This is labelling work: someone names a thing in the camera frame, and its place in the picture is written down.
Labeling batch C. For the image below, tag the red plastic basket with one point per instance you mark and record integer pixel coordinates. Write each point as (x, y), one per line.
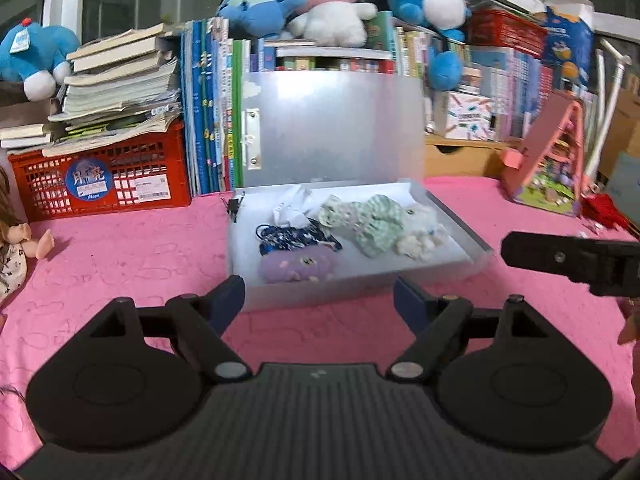
(505, 30)

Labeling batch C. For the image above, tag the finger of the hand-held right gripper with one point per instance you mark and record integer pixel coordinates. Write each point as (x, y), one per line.
(560, 256)

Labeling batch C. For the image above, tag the brown cardboard box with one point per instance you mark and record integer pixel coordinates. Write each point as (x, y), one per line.
(620, 130)

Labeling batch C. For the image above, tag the white framed window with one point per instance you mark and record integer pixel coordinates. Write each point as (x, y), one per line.
(70, 0)

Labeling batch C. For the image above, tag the wooden drawer unit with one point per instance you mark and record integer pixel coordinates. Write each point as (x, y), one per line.
(465, 157)

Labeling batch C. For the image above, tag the red plastic crate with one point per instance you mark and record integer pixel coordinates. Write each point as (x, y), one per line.
(40, 185)

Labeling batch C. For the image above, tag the row of blue books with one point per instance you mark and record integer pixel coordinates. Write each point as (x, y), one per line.
(205, 110)

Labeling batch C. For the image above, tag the white pink bunny plush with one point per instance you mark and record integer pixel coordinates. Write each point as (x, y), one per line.
(330, 20)

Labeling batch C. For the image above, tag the stack of worn books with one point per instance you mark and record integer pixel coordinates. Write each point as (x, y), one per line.
(115, 90)

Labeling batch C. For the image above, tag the white fluffy plush toy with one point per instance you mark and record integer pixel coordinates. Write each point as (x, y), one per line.
(420, 235)

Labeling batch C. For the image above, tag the row of colourful books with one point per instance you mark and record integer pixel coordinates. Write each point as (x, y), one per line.
(520, 80)

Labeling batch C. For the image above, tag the small white paper piece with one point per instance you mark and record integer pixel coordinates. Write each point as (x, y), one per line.
(582, 234)

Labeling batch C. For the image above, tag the white metal pipe frame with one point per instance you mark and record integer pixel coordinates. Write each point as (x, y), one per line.
(607, 105)

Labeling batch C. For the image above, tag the pink rabbit print blanket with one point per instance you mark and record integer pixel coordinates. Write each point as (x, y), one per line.
(125, 260)

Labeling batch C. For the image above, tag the white cloth piece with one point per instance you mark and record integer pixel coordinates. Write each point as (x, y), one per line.
(292, 207)

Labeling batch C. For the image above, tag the white printed carton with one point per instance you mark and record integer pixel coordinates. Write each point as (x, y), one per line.
(467, 115)

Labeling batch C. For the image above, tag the red knitted yarn piece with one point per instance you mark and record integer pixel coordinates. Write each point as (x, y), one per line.
(605, 210)

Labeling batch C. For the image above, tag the blue cat plush toy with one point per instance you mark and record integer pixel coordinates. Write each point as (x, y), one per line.
(35, 55)

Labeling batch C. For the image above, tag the large blue plush toy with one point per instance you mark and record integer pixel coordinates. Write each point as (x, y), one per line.
(430, 0)

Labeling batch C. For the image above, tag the purple heart plush toy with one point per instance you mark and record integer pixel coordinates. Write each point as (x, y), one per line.
(295, 266)

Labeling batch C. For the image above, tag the pink toy house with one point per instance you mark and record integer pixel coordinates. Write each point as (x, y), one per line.
(545, 160)

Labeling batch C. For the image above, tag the long-haired baby doll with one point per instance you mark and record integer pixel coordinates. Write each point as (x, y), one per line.
(10, 260)

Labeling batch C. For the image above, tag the silver cardboard box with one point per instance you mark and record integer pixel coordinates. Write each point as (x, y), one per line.
(325, 130)

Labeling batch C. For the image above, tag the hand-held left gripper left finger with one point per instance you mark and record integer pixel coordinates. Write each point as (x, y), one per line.
(227, 300)

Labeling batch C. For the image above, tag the blue printed carton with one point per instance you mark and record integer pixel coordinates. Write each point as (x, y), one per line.
(570, 45)

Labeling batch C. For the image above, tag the person's right hand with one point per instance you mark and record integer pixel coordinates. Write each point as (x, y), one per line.
(629, 327)

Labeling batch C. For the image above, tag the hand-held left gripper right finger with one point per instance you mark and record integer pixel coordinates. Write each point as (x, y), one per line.
(412, 300)

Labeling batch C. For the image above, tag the small blue plush toy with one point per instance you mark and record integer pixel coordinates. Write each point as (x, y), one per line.
(260, 10)

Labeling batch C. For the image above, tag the black binder clip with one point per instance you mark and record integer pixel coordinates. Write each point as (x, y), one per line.
(233, 207)

